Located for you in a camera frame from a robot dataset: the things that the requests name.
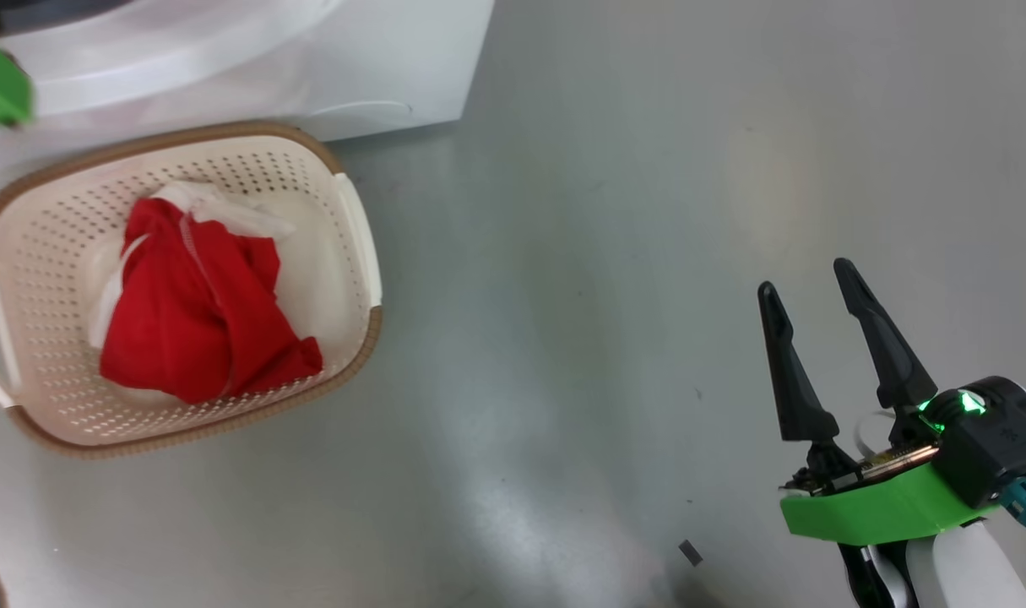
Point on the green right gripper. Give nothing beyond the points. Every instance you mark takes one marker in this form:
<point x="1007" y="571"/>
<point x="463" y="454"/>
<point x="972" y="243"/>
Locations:
<point x="884" y="507"/>

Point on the red and white garment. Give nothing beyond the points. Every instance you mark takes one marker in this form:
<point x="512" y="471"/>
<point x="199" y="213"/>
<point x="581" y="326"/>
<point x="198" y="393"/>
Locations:
<point x="192" y="312"/>

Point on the cream basket with brown rim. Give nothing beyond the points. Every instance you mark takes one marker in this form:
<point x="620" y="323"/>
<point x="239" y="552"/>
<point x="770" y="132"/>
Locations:
<point x="48" y="253"/>

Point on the white washing machine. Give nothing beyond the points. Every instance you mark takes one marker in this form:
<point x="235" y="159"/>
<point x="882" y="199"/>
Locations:
<point x="394" y="59"/>

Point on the small dark floor scrap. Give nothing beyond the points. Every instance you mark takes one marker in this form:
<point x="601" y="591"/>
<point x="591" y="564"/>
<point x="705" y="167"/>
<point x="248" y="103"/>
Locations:
<point x="691" y="553"/>

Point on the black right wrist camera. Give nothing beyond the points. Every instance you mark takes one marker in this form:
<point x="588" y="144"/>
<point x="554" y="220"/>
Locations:
<point x="998" y="443"/>

